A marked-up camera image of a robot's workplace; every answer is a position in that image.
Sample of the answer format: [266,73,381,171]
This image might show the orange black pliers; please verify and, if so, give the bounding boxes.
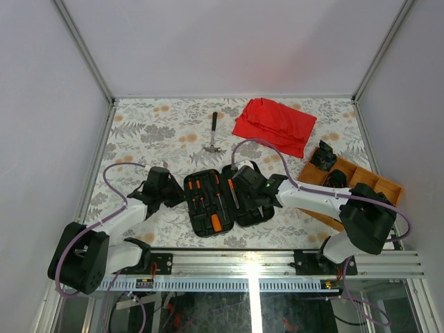
[257,206,264,218]

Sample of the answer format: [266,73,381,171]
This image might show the orange handled utility knife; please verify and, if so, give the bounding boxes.
[228,178,240,209]

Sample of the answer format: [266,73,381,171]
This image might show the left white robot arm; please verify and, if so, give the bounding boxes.
[47,166,185,298]

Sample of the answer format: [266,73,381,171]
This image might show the aluminium front rail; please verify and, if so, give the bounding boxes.
[92,249,425,293]

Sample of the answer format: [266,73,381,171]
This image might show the black handled hammer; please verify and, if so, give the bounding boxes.
[203,112,221,153]

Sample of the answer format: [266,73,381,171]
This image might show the red folded cloth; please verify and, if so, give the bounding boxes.
[232,98,317,158]

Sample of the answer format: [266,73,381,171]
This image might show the black plastic tool case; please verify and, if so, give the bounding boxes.
[184,165,275,238]

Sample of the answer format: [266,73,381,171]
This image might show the wooden compartment tray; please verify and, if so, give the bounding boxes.
[296,146,405,233]

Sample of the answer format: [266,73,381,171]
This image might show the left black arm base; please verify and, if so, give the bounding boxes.
[121,237,173,276]

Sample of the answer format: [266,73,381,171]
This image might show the small orange black screwdriver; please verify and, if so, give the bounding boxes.
[196,180,205,210]

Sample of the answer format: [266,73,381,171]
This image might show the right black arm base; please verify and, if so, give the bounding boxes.
[289,237,345,276]

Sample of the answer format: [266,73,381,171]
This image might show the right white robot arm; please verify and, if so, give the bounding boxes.
[232,165,396,274]

